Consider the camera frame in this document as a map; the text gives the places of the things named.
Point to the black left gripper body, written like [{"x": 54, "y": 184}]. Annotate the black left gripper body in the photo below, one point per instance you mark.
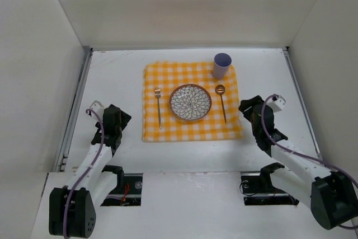
[{"x": 117, "y": 114}]

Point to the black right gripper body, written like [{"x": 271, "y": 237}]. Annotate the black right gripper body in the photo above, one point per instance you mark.
[{"x": 252, "y": 104}]

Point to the yellow checked cloth placemat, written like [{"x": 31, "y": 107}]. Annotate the yellow checked cloth placemat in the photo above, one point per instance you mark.
[{"x": 170, "y": 75}]

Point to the copper spoon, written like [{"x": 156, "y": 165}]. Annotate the copper spoon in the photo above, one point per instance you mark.
[{"x": 220, "y": 90}]

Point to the silver fork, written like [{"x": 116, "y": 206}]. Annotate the silver fork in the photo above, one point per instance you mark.
[{"x": 157, "y": 92}]

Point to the lilac plastic cup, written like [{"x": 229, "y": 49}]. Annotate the lilac plastic cup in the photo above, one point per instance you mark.
[{"x": 221, "y": 64}]

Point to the patterned ceramic plate brown rim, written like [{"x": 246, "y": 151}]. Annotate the patterned ceramic plate brown rim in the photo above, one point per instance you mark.
[{"x": 190, "y": 102}]

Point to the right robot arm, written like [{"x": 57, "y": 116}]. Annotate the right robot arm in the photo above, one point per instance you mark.
[{"x": 328, "y": 191}]

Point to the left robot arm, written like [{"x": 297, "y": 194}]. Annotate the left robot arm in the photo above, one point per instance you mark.
[{"x": 72, "y": 208}]

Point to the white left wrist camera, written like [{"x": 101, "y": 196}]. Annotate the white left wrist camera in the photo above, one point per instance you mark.
[{"x": 95, "y": 107}]

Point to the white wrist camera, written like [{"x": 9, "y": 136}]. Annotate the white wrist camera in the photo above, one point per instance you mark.
[
  {"x": 276, "y": 103},
  {"x": 95, "y": 107}
]

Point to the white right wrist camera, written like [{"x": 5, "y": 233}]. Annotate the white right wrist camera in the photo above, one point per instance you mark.
[{"x": 276, "y": 103}]

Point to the left aluminium table rail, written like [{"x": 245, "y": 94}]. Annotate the left aluminium table rail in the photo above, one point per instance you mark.
[{"x": 65, "y": 142}]

